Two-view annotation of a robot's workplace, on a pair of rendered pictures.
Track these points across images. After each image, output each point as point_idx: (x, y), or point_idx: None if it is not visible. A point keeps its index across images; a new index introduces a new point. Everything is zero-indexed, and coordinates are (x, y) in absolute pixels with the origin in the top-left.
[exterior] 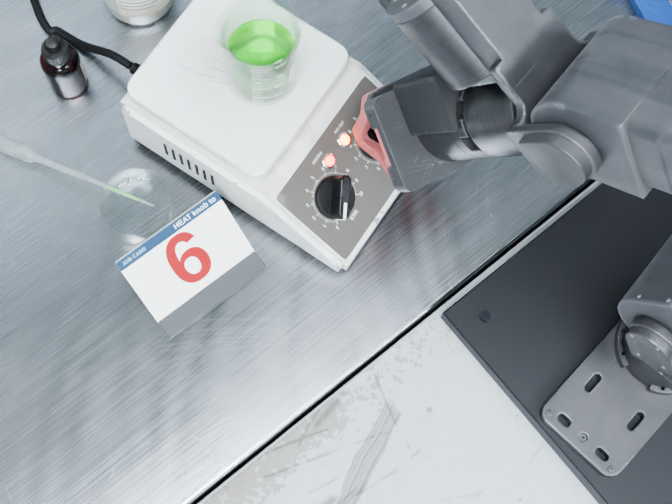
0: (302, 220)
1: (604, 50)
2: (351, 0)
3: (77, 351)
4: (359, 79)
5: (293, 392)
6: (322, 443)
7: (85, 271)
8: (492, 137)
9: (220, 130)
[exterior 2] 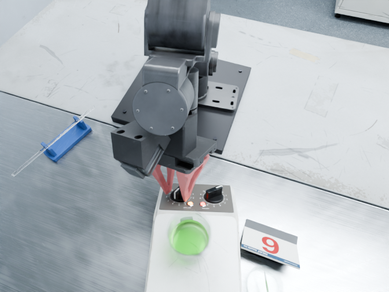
0: (231, 201)
1: (169, 14)
2: (111, 255)
3: (331, 270)
4: (161, 210)
5: (279, 183)
6: (286, 166)
7: (301, 291)
8: (197, 91)
9: (227, 247)
